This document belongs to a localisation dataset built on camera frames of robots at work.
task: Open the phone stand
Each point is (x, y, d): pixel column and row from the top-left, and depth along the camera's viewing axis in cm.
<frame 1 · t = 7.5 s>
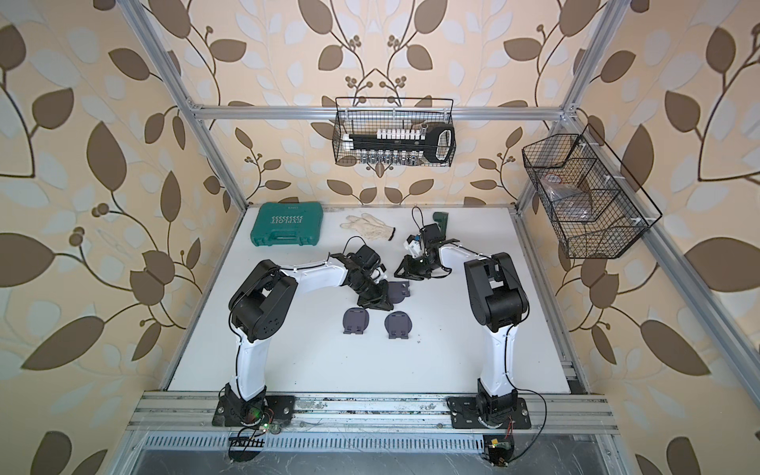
left hand: (390, 302, 90), fingers closed
right hand: (400, 275, 99), fingers open
green plastic tool case: (299, 223, 111), point 5 cm above the table
grey phone stand front-left: (354, 321, 91), on the table
grey phone stand front-right: (398, 325, 91), on the table

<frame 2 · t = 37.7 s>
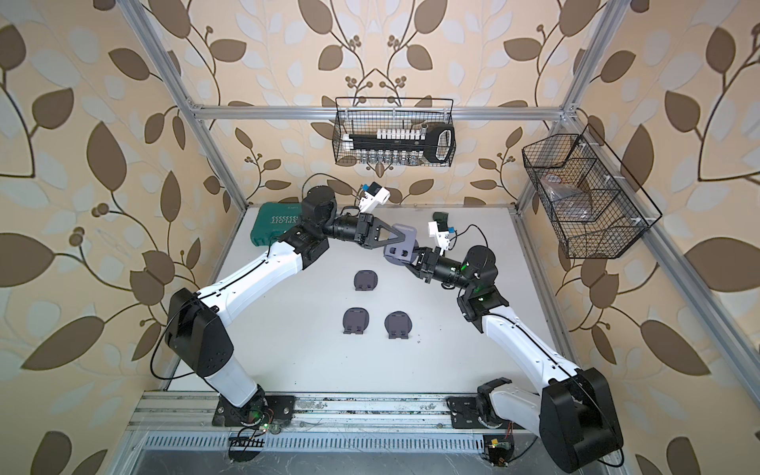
left hand: (393, 234, 63), fingers closed
right hand: (392, 257, 68), fingers closed
grey phone stand: (365, 280, 101), on the table
the other named things where they were.

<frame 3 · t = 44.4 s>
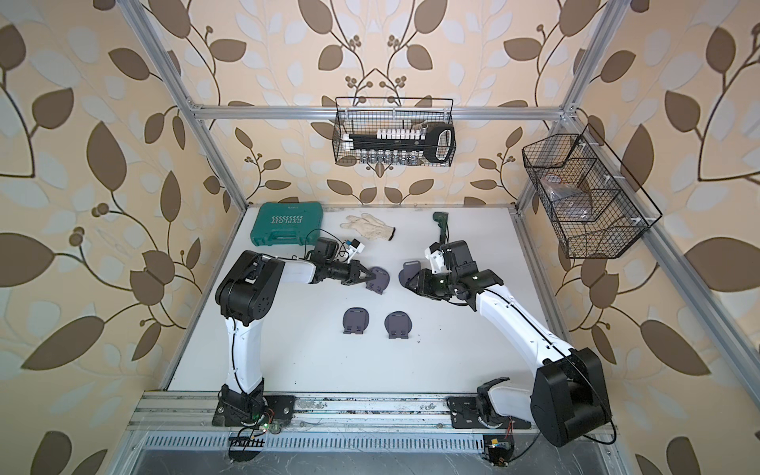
left hand: (369, 273, 96), fingers closed
right hand: (410, 286, 82), fingers open
grey phone stand: (381, 280, 100), on the table
the other named things where they were.

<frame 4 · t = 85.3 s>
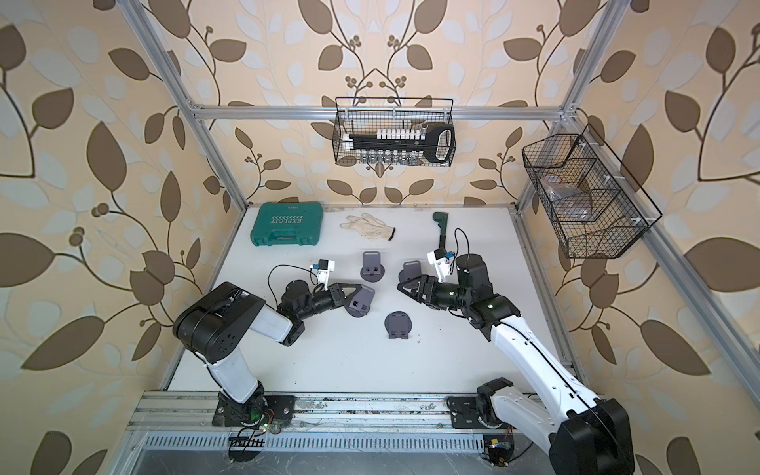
left hand: (356, 285, 85), fingers closed
right hand: (404, 290, 75), fingers open
grey phone stand front-left: (358, 305, 88), point 7 cm above the table
grey phone stand: (372, 270, 98), point 5 cm above the table
the other named things where they were.

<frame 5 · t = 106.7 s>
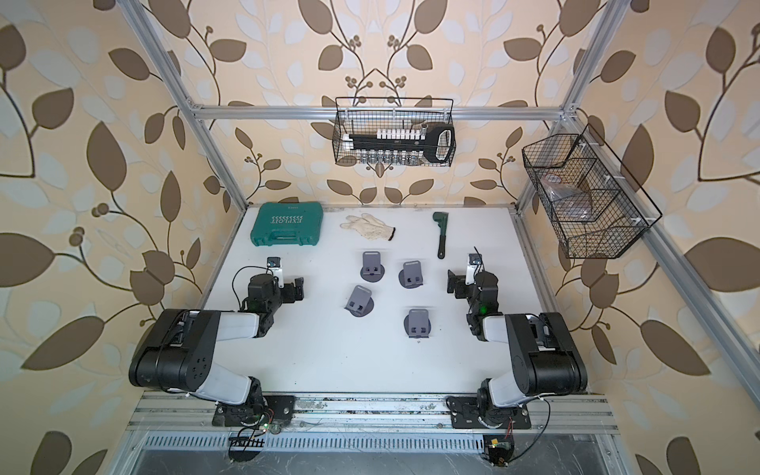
left hand: (281, 276, 95), fingers open
right hand: (466, 271, 94), fingers open
grey phone stand front-right: (417, 324, 87), point 5 cm above the table
the other named things where they were.

